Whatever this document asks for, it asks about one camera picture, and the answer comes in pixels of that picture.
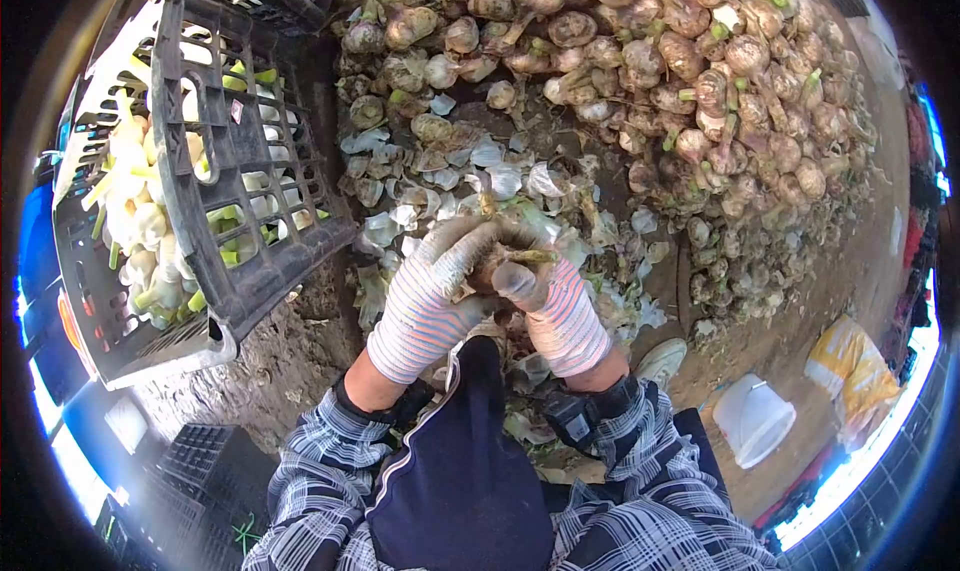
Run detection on person's left fingers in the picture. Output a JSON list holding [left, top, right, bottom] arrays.
[[414, 217, 513, 296]]

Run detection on pile of unpeeled garlic bulbs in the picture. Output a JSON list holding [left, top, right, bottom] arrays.
[[330, 0, 880, 340]]

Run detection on garlic bulb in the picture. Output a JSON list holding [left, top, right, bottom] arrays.
[[466, 233, 560, 306]]

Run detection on black wrist band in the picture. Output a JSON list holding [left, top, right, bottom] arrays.
[[333, 374, 438, 431], [541, 374, 661, 454]]

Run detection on pile of peeled white garlic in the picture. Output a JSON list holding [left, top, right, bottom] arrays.
[[78, 23, 333, 332]]

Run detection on person's legs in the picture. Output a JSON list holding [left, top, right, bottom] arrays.
[[365, 336, 730, 571]]

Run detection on person's right hand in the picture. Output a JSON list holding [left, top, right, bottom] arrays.
[[491, 222, 614, 379]]

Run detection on yellow and white sack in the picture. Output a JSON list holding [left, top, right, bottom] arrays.
[[804, 313, 903, 454]]

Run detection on person's right thumb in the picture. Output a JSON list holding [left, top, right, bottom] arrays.
[[491, 261, 554, 313]]

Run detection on person's right fingers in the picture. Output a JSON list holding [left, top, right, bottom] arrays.
[[516, 222, 564, 265]]

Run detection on white plastic bucket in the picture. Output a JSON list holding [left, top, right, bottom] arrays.
[[711, 373, 798, 471]]

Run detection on pile of garlic peels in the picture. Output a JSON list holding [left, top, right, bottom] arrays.
[[337, 91, 676, 452]]

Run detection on person's left hand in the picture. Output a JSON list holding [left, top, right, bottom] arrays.
[[366, 217, 513, 386]]

